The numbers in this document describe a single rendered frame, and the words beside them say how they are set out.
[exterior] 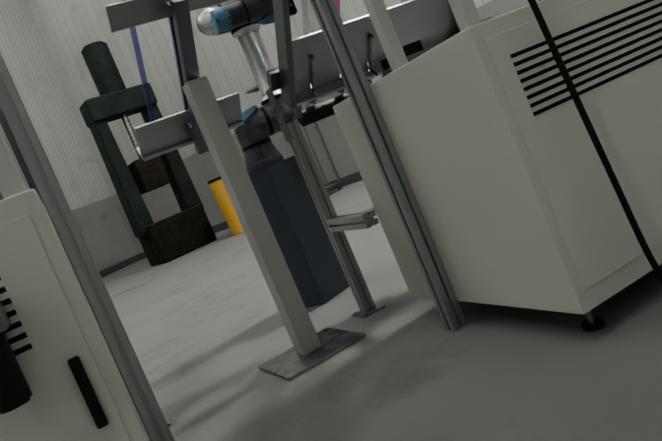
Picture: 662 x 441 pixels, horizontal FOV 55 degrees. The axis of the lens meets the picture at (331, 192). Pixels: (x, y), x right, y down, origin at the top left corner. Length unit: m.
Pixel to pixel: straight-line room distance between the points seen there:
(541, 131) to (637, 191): 0.25
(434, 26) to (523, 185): 1.14
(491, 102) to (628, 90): 0.31
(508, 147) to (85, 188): 11.44
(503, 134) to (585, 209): 0.21
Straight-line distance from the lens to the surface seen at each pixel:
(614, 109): 1.36
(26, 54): 12.88
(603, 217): 1.30
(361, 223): 1.76
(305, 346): 1.85
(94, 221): 12.28
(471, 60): 1.21
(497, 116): 1.20
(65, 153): 12.44
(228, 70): 9.50
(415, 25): 2.20
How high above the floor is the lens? 0.51
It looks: 4 degrees down
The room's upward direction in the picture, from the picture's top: 23 degrees counter-clockwise
